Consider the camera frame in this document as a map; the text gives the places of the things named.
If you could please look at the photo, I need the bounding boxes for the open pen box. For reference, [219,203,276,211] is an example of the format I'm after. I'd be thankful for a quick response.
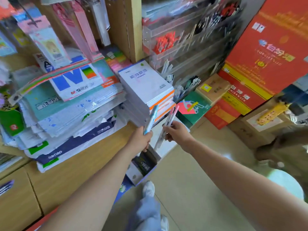
[126,144,161,187]

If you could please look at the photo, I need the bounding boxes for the pile of paper packs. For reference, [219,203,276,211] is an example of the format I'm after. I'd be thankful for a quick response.
[0,59,127,173]

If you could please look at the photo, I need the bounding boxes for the wooden shelf post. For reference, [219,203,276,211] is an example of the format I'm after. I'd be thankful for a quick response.
[106,0,145,63]

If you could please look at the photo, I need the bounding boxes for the person's leg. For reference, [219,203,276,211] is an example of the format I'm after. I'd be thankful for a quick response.
[125,195,162,231]

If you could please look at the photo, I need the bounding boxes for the white and blue paper pack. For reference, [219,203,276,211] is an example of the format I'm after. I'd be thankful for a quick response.
[34,53,104,102]

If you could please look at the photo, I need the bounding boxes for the person's left hand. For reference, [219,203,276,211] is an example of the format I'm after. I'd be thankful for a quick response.
[126,126,153,153]

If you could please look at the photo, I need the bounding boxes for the person's right hand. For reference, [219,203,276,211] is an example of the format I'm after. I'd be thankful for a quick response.
[162,121,195,152]

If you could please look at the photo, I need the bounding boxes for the person's left forearm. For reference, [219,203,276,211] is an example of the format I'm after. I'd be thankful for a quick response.
[40,141,142,231]

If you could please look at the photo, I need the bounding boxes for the large brown cardboard box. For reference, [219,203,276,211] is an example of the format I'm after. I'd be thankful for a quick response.
[227,98,308,149]

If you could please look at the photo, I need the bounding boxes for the large red cardboard box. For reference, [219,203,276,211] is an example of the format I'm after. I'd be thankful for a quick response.
[221,0,308,101]

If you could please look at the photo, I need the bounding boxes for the blue pen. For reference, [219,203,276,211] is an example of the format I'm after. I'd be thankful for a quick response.
[143,105,159,135]

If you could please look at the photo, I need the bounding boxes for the hanging pink stationery packs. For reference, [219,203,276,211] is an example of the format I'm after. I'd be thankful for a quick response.
[52,0,105,63]

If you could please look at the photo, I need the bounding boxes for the yellow strip package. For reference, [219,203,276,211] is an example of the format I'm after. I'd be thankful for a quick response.
[256,102,290,126]

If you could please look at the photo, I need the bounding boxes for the person's white shoe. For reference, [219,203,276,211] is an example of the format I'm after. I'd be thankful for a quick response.
[142,181,155,198]

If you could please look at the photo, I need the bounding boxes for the wooden cabinet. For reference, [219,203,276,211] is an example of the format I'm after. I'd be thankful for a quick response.
[0,121,137,231]

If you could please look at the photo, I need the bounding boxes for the small red cardboard box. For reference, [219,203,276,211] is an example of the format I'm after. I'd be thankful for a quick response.
[204,100,241,130]

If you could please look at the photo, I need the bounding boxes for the pink and white pens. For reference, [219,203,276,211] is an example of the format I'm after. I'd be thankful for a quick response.
[154,105,180,152]

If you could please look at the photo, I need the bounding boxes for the green packet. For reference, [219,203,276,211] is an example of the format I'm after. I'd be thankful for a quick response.
[0,107,26,137]

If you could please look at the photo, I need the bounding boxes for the stack of white notebooks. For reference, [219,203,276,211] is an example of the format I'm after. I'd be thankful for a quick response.
[117,60,176,128]

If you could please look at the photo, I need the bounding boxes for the clear acrylic pen display rack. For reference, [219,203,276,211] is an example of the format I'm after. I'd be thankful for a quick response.
[141,0,243,101]

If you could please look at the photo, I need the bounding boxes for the colourful sticky note pads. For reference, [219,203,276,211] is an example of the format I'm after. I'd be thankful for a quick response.
[103,47,132,73]

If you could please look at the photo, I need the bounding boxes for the person's right forearm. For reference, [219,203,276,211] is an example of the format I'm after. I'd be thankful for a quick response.
[185,139,308,231]

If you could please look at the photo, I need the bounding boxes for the green cardboard box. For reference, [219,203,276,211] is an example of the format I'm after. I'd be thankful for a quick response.
[176,91,212,125]

